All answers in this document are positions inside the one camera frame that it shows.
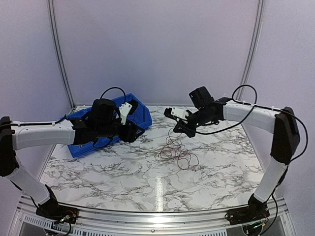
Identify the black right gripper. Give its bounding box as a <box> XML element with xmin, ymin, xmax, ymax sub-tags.
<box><xmin>173</xmin><ymin>107</ymin><xmax>214</xmax><ymax>138</ymax></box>

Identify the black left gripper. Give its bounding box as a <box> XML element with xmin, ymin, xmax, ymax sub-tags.
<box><xmin>96</xmin><ymin>117</ymin><xmax>145</xmax><ymax>143</ymax></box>

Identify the red wire bundle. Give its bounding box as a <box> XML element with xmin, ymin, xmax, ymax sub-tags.
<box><xmin>158</xmin><ymin>127</ymin><xmax>200</xmax><ymax>171</ymax></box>

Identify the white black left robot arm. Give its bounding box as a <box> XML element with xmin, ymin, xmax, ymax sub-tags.
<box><xmin>0</xmin><ymin>98</ymin><xmax>145</xmax><ymax>224</ymax></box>

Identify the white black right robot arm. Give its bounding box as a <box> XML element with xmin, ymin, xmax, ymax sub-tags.
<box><xmin>164</xmin><ymin>87</ymin><xmax>303</xmax><ymax>225</ymax></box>

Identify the blue three-compartment plastic bin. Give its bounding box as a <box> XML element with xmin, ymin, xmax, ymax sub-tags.
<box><xmin>67</xmin><ymin>93</ymin><xmax>152</xmax><ymax>159</ymax></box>

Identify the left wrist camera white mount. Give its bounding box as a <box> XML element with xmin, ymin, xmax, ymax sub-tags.
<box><xmin>119</xmin><ymin>99</ymin><xmax>139</xmax><ymax>125</ymax></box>

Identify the left aluminium frame post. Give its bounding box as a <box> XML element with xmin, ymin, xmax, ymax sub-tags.
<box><xmin>47</xmin><ymin>0</ymin><xmax>76</xmax><ymax>110</ymax></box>

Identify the aluminium frame post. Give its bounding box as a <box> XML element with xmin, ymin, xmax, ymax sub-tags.
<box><xmin>47</xmin><ymin>0</ymin><xmax>76</xmax><ymax>110</ymax></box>
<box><xmin>240</xmin><ymin>0</ymin><xmax>265</xmax><ymax>85</ymax></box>

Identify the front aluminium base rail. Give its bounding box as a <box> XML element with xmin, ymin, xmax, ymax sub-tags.
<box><xmin>8</xmin><ymin>196</ymin><xmax>296</xmax><ymax>236</ymax></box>

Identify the right aluminium frame post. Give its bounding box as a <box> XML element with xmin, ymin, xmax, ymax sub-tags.
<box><xmin>240</xmin><ymin>0</ymin><xmax>265</xmax><ymax>85</ymax></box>

